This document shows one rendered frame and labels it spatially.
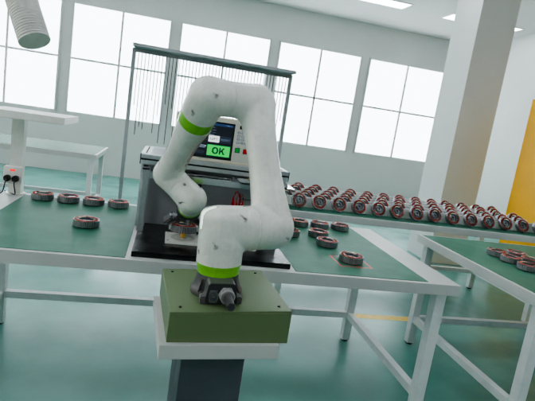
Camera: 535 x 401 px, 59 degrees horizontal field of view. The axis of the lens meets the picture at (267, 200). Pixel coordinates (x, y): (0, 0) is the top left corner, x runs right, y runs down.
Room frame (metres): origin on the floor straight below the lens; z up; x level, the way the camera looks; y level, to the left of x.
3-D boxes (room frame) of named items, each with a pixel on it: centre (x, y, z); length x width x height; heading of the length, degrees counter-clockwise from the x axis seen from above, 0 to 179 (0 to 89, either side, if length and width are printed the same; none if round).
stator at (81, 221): (2.07, 0.79, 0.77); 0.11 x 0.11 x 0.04
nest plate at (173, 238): (2.01, 0.34, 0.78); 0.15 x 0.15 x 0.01; 13
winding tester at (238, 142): (2.35, 0.28, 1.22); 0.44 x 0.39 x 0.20; 103
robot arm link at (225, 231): (1.31, 0.10, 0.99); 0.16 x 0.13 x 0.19; 121
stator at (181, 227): (2.00, 0.34, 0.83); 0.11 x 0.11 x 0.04
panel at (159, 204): (2.28, 0.28, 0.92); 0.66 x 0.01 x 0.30; 103
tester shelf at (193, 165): (2.34, 0.30, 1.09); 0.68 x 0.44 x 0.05; 103
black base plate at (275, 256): (2.05, 0.23, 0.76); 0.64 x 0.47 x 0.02; 103
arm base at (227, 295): (1.25, 0.10, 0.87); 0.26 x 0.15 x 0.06; 14
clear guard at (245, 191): (2.08, 0.03, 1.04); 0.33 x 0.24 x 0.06; 13
